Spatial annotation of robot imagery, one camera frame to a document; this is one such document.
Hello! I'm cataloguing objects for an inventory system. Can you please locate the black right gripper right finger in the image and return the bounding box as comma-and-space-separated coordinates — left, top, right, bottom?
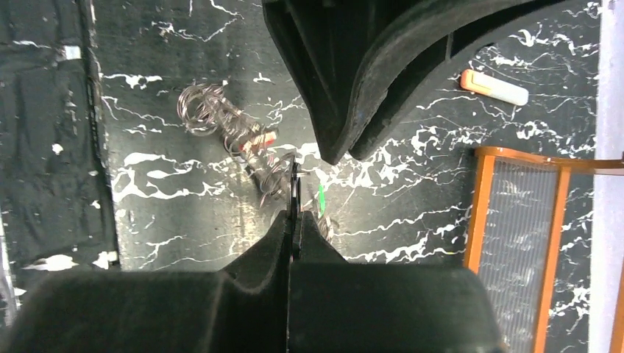
288, 212, 506, 352

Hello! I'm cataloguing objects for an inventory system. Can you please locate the orange wooden two-tier shelf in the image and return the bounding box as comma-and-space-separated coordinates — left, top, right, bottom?
463, 146, 623, 352

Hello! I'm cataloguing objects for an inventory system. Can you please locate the grey orange marker pen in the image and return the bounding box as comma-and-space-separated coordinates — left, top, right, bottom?
460, 69, 529, 106

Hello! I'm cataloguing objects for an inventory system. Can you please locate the green headed key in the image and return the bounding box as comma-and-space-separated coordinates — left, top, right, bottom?
316, 184, 326, 218

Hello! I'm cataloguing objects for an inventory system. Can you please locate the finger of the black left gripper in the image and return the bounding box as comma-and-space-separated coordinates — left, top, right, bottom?
262, 1, 439, 164
348, 1, 566, 160

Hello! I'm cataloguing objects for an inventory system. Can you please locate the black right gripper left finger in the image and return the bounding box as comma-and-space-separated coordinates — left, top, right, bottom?
1, 212, 291, 352

